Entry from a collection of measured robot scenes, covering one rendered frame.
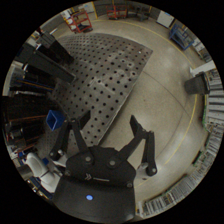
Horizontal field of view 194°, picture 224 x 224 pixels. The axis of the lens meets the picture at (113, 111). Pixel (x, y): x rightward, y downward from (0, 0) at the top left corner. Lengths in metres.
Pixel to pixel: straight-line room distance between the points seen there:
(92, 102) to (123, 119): 0.77
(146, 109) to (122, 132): 0.57
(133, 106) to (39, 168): 1.37
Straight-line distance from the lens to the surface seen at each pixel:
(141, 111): 1.14
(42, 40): 0.50
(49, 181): 0.74
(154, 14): 6.93
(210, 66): 2.89
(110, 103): 0.36
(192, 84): 1.95
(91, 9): 10.57
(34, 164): 0.71
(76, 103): 0.44
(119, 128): 1.11
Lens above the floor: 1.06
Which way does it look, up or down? 86 degrees down
